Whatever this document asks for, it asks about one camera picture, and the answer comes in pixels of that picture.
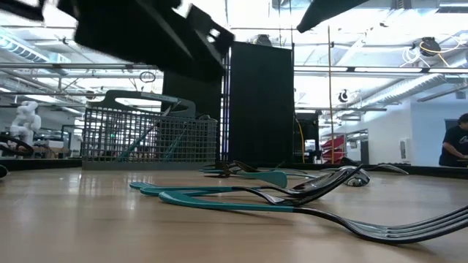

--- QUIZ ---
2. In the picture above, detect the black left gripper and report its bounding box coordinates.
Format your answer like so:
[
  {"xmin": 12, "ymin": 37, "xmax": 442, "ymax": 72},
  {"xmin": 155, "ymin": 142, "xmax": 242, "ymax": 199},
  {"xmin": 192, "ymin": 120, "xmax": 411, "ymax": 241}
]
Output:
[{"xmin": 58, "ymin": 0, "xmax": 235, "ymax": 82}]

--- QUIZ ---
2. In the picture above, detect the knife with turquoise handle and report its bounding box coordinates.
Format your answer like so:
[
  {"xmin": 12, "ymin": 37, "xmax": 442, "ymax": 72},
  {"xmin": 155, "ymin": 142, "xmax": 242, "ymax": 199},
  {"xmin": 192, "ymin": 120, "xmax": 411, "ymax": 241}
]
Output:
[
  {"xmin": 164, "ymin": 122, "xmax": 191, "ymax": 161},
  {"xmin": 116, "ymin": 122, "xmax": 162, "ymax": 161}
]

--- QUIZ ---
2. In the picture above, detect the silver spoon bowl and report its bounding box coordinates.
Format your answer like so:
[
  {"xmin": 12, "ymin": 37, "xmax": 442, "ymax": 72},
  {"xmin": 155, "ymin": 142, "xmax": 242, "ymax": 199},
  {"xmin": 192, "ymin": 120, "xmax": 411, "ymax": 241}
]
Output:
[{"xmin": 341, "ymin": 164, "xmax": 371, "ymax": 188}]

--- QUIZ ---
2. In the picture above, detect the black folding partition screen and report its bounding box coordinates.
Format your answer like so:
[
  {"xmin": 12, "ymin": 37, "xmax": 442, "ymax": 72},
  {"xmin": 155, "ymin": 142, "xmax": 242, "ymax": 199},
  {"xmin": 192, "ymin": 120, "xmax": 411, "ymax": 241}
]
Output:
[{"xmin": 162, "ymin": 40, "xmax": 295, "ymax": 166}]

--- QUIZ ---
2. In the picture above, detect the grey mesh cutlery basket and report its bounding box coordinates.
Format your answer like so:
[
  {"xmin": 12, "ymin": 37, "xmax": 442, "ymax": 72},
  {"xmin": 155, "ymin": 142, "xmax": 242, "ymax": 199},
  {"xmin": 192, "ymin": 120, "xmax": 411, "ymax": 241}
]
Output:
[{"xmin": 80, "ymin": 89, "xmax": 219, "ymax": 171}]

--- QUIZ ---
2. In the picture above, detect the black equipment box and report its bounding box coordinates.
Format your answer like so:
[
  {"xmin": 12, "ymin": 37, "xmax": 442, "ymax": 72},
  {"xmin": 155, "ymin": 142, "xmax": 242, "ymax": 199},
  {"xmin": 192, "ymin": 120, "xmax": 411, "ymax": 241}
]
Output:
[{"xmin": 293, "ymin": 112, "xmax": 320, "ymax": 164}]

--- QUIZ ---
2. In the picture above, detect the red tool cart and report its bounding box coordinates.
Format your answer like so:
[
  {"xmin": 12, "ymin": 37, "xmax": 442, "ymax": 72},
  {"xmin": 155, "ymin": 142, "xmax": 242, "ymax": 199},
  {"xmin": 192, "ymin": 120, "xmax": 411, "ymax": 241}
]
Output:
[{"xmin": 320, "ymin": 134, "xmax": 347, "ymax": 164}]

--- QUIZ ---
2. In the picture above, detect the white robot figure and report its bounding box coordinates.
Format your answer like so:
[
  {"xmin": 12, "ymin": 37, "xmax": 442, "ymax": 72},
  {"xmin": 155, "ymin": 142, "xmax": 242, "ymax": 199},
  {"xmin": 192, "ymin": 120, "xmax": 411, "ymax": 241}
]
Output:
[{"xmin": 10, "ymin": 101, "xmax": 42, "ymax": 147}]

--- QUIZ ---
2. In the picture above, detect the person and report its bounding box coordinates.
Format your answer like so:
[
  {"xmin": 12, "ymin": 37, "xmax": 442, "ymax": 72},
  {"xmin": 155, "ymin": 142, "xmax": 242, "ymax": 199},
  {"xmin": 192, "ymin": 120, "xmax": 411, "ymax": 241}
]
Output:
[{"xmin": 438, "ymin": 113, "xmax": 468, "ymax": 168}]

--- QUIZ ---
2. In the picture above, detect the black curved cable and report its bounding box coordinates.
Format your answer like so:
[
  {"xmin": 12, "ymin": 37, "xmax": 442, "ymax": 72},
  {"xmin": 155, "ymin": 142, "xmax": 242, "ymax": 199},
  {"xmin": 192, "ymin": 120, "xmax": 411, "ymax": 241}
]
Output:
[{"xmin": 0, "ymin": 134, "xmax": 36, "ymax": 158}]

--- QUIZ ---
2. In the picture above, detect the silver ventilation duct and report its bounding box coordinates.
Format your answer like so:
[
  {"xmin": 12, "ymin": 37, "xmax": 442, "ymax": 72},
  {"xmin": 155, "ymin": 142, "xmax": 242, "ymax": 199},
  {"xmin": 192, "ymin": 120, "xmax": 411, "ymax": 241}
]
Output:
[{"xmin": 360, "ymin": 72, "xmax": 468, "ymax": 109}]

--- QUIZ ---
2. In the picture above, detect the white wall box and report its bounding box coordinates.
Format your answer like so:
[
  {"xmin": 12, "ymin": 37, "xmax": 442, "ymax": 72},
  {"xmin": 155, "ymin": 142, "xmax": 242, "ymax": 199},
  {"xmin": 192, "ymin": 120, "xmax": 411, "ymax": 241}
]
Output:
[{"xmin": 399, "ymin": 137, "xmax": 412, "ymax": 162}]

